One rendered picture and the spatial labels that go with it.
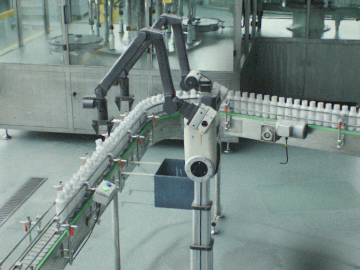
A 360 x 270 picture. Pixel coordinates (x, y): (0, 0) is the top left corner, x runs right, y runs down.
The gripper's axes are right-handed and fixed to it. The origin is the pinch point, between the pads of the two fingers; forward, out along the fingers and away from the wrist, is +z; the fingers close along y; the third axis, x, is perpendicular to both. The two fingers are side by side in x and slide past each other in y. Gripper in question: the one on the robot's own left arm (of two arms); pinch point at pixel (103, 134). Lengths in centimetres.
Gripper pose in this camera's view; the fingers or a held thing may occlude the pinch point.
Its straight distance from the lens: 367.3
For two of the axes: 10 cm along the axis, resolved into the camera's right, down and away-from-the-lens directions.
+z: 0.1, 9.5, 3.3
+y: 9.8, 0.6, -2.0
